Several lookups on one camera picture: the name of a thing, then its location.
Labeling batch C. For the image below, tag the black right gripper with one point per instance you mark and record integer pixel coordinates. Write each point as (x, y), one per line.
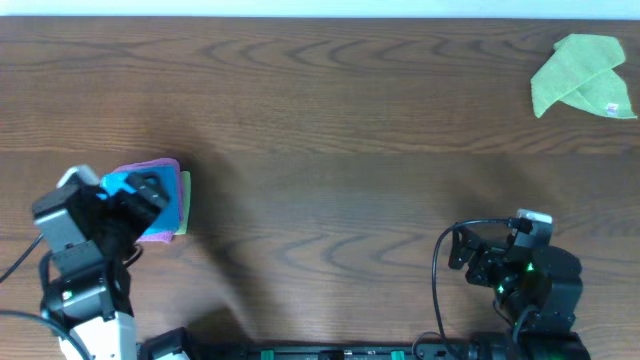
(487, 258)

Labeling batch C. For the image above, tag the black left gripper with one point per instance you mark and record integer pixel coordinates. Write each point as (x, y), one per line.
(126, 201)

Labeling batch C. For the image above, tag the blue microfiber cloth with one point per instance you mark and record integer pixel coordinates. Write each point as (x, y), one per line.
(135, 184)

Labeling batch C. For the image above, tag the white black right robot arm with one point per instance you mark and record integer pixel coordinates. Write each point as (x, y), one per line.
(537, 286)

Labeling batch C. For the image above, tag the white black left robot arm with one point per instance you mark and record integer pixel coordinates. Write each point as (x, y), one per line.
(86, 291)

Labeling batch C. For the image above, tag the light green folded cloth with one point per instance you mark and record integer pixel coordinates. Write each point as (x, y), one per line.
(186, 203)

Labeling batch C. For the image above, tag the purple folded microfiber cloth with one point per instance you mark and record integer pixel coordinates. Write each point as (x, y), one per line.
(165, 178)

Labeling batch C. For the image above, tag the green microfiber cloth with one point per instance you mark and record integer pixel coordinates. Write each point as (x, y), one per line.
(581, 73)

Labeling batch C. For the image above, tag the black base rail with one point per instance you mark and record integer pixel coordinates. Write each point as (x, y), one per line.
(180, 344)

